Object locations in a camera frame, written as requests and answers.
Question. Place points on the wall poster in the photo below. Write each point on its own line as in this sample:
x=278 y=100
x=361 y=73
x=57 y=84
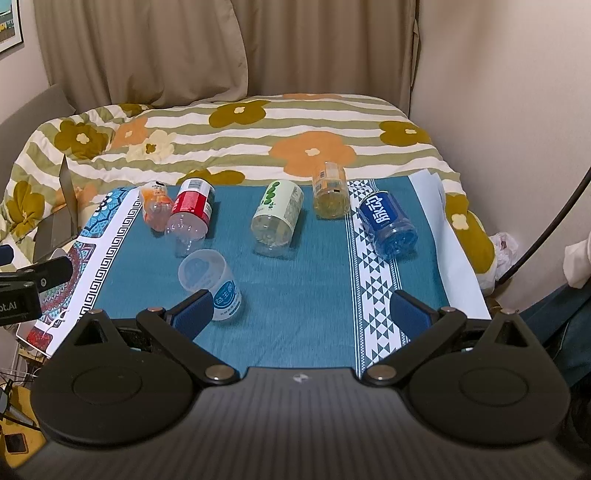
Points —
x=8 y=23

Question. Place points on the white plastic bag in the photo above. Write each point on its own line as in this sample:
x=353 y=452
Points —
x=501 y=244

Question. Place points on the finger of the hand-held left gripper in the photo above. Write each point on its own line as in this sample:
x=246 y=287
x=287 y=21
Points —
x=41 y=272

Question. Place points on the clear cup orange label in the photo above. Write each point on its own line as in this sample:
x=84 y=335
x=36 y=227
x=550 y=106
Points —
x=154 y=203

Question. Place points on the grey laptop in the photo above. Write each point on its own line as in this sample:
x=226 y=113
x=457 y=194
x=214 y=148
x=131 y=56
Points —
x=55 y=230

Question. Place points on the beige curtain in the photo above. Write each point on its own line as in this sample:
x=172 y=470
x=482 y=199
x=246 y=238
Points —
x=184 y=46

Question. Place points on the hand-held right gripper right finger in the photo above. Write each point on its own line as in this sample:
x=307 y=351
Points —
x=411 y=316

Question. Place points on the floral striped blanket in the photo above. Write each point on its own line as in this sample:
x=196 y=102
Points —
x=258 y=134

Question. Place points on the teal patterned cloth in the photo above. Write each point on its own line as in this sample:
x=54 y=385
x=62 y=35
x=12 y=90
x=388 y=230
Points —
x=300 y=286

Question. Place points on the clear cup green white label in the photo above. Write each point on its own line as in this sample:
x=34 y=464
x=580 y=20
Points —
x=277 y=207

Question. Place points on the grey sofa back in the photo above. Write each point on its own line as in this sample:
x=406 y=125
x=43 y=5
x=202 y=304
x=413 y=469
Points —
x=32 y=107

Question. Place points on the white cloth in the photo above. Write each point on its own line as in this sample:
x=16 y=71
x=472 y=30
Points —
x=579 y=265

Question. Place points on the clear plastic cup blue label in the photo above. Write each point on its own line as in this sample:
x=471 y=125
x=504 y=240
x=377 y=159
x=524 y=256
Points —
x=207 y=272

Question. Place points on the person's dark blue clothing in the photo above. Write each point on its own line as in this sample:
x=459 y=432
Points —
x=568 y=332

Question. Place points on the clear cup yellow label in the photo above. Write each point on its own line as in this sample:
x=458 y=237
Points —
x=330 y=194

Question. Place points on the clear cup red label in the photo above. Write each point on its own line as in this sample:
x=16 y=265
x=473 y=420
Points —
x=191 y=201

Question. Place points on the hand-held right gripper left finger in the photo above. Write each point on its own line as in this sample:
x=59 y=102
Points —
x=194 y=316

